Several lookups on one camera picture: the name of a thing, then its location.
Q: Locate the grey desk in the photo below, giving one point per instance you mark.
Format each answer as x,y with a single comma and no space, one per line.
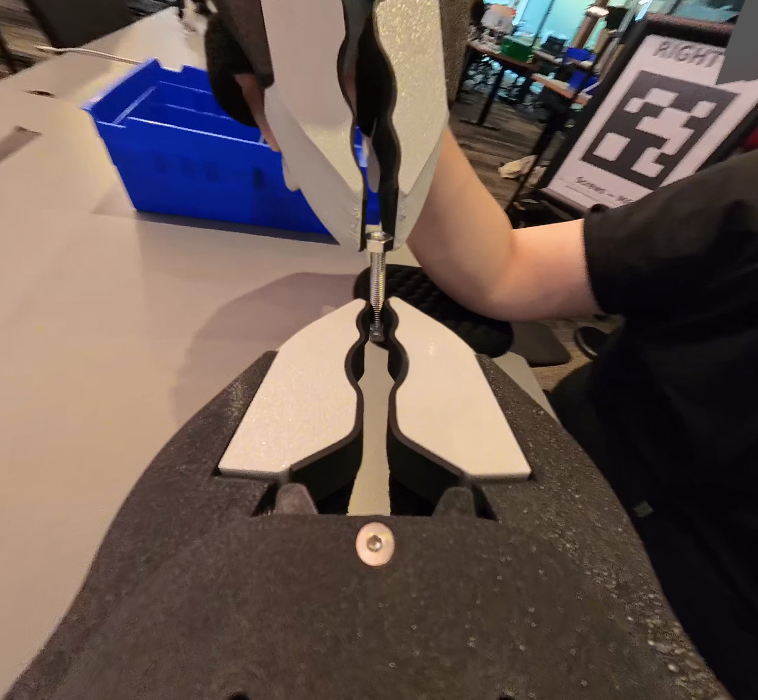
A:
118,327

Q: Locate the silver bolt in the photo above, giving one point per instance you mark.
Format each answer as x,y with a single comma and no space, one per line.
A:
377,274

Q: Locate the person's right forearm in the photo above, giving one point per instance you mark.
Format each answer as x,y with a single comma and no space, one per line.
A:
503,238

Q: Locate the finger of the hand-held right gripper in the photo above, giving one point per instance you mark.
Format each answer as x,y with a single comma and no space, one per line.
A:
302,90
414,90

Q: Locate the person's right hand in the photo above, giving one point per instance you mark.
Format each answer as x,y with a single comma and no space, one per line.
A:
256,105

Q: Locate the person's black clothing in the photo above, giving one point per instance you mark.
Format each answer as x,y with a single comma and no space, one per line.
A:
681,356

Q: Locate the white crumpled cloth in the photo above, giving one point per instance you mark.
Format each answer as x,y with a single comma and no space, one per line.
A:
516,167

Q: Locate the blue plastic bin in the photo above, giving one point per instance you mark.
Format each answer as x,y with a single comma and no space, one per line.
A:
189,155

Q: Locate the black and white marker sign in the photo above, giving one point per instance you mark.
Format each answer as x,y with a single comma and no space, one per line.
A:
639,132

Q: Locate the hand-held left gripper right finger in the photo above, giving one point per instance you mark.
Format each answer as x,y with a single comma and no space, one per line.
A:
456,410

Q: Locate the silver hex nut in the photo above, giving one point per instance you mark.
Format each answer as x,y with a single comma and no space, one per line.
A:
378,333

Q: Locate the background wooden table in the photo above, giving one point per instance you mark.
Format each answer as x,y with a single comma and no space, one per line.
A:
503,58

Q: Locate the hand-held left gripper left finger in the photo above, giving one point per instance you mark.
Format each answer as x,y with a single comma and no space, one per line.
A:
296,404

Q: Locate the black foam pad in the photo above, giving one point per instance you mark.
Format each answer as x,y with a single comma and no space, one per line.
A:
462,321

